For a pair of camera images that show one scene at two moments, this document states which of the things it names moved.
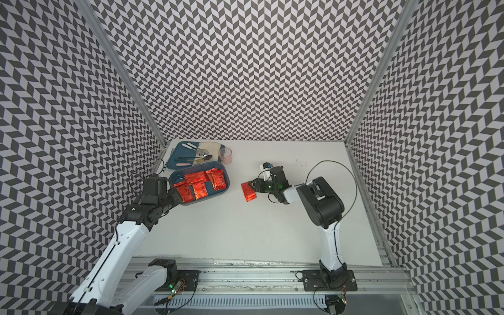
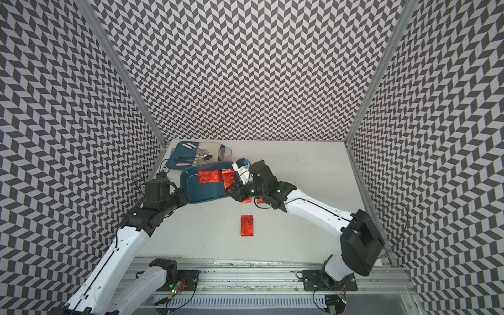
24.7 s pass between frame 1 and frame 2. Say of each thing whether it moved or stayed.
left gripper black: stayed
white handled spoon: stayed
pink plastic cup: stayed
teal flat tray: stayed
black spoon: stayed
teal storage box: moved
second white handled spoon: stayed
